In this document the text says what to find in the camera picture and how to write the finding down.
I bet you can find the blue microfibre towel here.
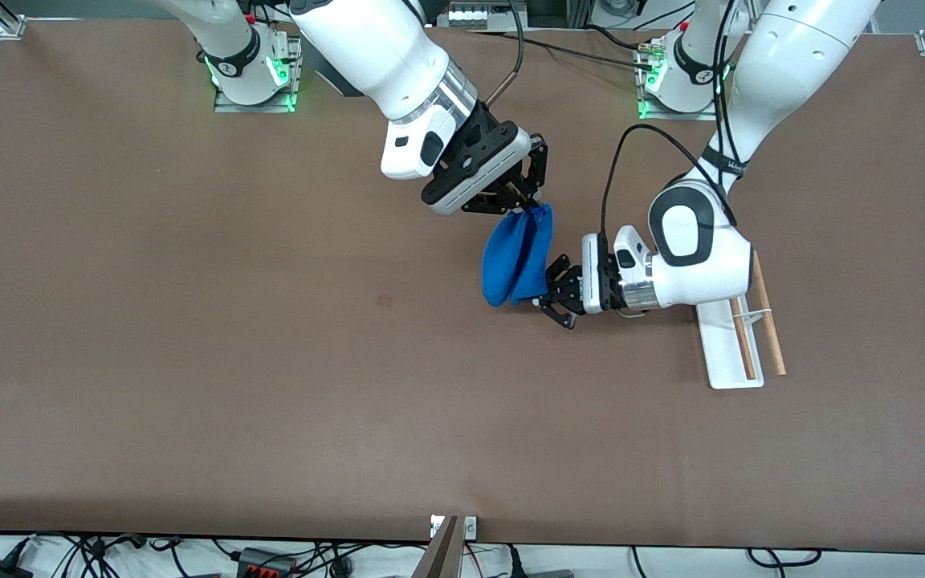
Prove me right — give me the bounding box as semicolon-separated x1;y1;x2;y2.
481;202;556;308

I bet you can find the white rack with wooden bars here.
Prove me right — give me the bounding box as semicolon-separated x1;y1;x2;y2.
695;250;788;391

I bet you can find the white connector box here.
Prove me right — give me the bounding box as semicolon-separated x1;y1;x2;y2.
446;0;513;31

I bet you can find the black orange power strip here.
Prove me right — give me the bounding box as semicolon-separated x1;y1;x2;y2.
238;547;296;578

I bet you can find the thin black cable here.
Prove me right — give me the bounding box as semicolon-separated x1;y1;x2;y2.
525;37;658;71

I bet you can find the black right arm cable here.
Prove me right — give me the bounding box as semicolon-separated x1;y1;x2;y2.
485;0;527;107

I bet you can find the thick black cable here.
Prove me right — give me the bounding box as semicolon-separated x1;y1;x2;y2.
583;24;654;52

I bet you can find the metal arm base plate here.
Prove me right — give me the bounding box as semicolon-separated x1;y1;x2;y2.
637;47;723;122
213;35;303;114

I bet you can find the small metal bracket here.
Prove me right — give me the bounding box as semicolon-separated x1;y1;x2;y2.
430;515;478;540

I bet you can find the brown camera post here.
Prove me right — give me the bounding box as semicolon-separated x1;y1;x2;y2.
413;515;463;578

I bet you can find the looped black cable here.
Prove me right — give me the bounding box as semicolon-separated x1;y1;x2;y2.
746;547;822;569

